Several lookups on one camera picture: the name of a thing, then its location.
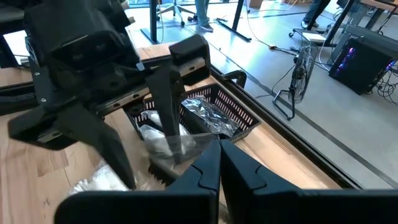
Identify black fan cable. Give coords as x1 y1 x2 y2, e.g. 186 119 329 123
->
254 62 299 100

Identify office chair base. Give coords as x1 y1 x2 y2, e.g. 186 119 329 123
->
157 0 200 27

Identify black floor fan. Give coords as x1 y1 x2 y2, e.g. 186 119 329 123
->
272 40 318 121

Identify person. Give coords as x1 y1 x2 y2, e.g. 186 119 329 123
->
300 0 332 30
194 0 215 34

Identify silver foil packet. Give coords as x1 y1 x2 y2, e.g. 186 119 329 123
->
182 95 242 138

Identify white vanity kit bag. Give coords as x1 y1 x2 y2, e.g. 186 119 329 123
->
138 110 192 156

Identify black slotted plastic basket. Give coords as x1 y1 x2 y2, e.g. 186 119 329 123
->
126 99 193 186
180 83 262 144

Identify black frame handle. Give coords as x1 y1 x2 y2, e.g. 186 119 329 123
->
222 70 248 90

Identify white cotton pads bag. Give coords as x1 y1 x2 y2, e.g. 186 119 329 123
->
70 161 150 195

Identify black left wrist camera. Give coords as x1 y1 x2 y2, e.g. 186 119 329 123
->
51 29 127 72

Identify black computer purple lights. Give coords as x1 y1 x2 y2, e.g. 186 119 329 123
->
328 37 397 96

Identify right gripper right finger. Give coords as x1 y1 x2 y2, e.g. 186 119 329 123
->
220 140 398 224

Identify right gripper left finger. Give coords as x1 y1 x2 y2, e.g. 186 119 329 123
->
54 140 221 224

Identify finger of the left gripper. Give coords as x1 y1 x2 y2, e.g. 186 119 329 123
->
144 60 187 166
54 102 137 190

